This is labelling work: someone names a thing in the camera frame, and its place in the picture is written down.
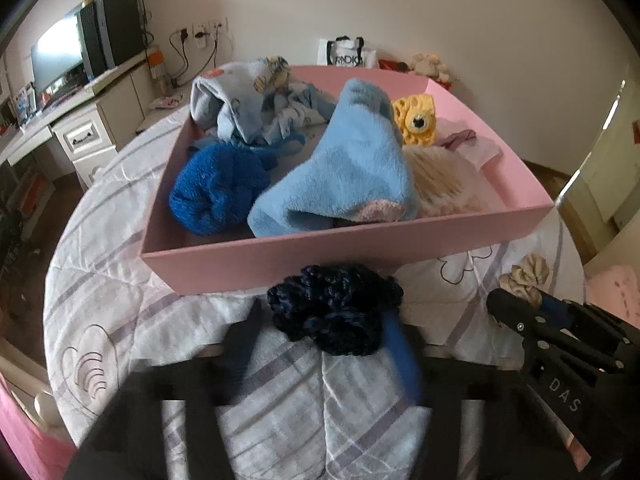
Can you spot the blue fluffy scrunchie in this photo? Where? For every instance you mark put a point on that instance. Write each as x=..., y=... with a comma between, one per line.
x=215, y=190

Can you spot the orange capped bottle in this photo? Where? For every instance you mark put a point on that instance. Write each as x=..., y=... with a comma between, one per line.
x=156, y=60

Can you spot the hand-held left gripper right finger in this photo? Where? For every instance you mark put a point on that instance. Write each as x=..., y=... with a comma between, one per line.
x=405, y=370

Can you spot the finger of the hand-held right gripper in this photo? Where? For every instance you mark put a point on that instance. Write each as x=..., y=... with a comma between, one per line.
x=556, y=310
x=515, y=315

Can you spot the pink cardboard box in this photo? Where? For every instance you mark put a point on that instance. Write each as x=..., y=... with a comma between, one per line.
x=325, y=265

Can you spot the white door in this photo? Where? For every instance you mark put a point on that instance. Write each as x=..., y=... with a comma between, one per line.
x=627, y=170

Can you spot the pink floral bedsheet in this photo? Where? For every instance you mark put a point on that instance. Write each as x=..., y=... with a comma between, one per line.
x=615, y=285

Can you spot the low white side table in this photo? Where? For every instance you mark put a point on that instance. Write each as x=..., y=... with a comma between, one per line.
x=155, y=117

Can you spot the black keyboard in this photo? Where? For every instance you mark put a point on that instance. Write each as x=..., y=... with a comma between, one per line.
x=65, y=87

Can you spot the white wall outlets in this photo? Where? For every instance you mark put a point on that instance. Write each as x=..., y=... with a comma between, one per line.
x=202, y=25

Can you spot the white desk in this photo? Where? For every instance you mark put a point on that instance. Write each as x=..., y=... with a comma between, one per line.
x=82, y=135

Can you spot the grey cartoon printed cloth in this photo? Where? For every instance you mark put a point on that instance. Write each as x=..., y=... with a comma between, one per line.
x=235, y=95

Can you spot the yellow crochet toy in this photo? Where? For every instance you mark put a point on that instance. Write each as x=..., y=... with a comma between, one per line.
x=417, y=120

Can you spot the black scrunchie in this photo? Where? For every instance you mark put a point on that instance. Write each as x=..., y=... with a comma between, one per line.
x=335, y=310

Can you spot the black computer tower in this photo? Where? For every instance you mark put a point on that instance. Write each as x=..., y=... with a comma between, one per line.
x=117, y=30

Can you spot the black computer monitor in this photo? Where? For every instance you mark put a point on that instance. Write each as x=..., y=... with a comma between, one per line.
x=55, y=55

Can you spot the red door decoration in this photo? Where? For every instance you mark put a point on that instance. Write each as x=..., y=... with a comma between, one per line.
x=636, y=131

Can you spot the beige plush toy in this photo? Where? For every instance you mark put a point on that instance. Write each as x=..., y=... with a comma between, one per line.
x=425, y=65

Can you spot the small clear packet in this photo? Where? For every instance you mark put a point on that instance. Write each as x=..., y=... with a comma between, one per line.
x=480, y=152

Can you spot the pink blanket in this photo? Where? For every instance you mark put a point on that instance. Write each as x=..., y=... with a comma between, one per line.
x=35, y=455

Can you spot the light blue fleece cloth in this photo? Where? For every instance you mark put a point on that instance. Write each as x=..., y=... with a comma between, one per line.
x=350, y=160

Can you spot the blue and white carton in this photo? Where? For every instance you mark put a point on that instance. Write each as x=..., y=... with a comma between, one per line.
x=24, y=102

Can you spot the white tote bag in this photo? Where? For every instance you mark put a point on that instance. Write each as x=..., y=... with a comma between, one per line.
x=345, y=57

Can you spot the pink patterned pouch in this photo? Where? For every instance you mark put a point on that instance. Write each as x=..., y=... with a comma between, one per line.
x=165, y=101

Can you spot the beige scrunchie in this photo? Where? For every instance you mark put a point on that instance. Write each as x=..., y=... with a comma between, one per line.
x=527, y=272

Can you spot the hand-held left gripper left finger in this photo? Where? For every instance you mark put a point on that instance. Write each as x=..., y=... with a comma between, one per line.
x=240, y=345

